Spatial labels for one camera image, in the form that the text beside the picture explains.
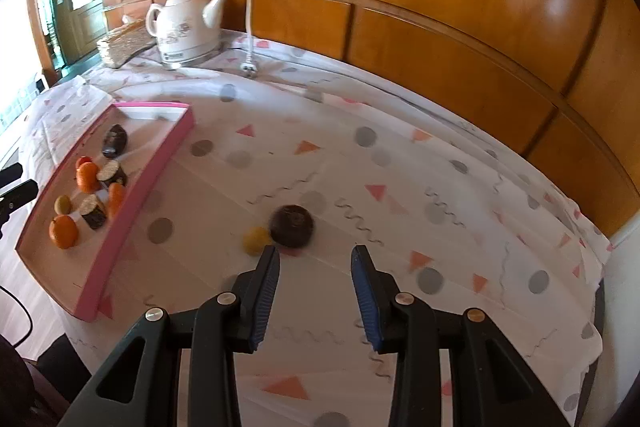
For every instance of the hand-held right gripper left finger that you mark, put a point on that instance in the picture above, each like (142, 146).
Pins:
(265, 302)

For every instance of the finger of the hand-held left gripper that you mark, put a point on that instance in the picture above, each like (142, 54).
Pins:
(19, 196)
(10, 174)

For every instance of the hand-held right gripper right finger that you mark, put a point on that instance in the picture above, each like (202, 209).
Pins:
(365, 302)

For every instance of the small yellow potato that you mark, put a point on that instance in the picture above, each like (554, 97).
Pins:
(256, 241)
(62, 205)

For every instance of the orange tangerine with stem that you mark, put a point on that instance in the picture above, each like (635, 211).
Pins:
(63, 232)

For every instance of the plain orange tangerine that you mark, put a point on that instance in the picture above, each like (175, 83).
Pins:
(87, 175)

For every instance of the red tomato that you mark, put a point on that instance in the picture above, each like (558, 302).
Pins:
(83, 160)

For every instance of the pink shallow cardboard box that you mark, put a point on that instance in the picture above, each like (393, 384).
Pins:
(60, 267)

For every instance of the dark round passionfruit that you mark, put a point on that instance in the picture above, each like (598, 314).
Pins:
(292, 224)

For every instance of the small orange carrot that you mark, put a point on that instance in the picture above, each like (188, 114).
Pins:
(116, 198)

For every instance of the dark brown avocado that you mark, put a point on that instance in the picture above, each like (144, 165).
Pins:
(114, 141)

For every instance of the white patterned tablecloth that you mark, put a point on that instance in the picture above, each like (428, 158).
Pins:
(400, 207)

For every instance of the ornate cream tissue box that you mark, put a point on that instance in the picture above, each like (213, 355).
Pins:
(125, 44)

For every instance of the silver kettle base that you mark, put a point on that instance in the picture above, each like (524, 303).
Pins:
(190, 58)

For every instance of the white floral ceramic kettle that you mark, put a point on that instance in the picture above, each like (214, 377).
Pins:
(182, 27)

